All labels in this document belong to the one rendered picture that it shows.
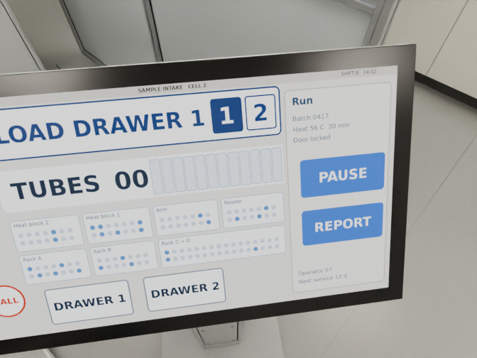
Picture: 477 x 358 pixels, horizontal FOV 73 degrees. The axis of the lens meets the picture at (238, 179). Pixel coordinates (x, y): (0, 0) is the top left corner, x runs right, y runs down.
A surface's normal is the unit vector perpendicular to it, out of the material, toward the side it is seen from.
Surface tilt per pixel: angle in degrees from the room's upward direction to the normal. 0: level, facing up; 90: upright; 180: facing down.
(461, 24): 90
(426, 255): 0
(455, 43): 90
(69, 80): 50
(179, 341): 5
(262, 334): 5
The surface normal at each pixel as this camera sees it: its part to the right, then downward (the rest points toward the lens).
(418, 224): 0.00, -0.58
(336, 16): -0.68, 0.59
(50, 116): 0.11, 0.25
